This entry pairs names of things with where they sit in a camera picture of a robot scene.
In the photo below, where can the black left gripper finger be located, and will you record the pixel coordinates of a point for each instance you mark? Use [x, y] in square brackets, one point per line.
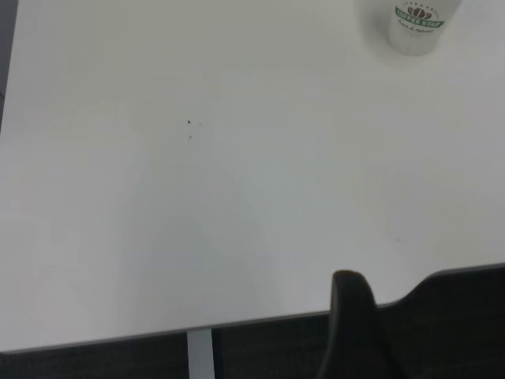
[355, 323]

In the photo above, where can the white paper coffee cup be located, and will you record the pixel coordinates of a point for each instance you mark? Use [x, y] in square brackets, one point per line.
[418, 27]

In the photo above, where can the grey table leg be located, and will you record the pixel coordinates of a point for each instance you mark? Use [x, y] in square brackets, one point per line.
[201, 353]

